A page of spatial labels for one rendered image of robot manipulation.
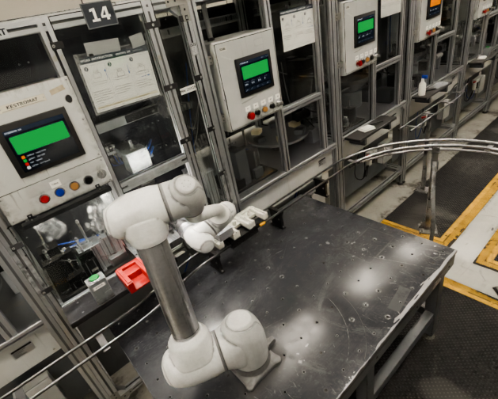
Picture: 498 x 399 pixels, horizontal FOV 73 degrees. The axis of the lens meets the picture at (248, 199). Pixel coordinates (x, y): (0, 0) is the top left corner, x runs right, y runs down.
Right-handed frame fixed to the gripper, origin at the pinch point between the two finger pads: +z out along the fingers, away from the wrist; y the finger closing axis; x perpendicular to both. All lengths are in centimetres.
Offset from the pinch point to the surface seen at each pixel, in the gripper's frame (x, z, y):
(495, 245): -199, -116, -94
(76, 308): 59, -15, -11
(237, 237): -23.6, -30.3, -16.3
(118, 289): 40.5, -20.0, -11.0
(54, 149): 37, -7, 57
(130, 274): 32.9, -20.0, -7.0
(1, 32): 34, -1, 98
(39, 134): 39, -7, 64
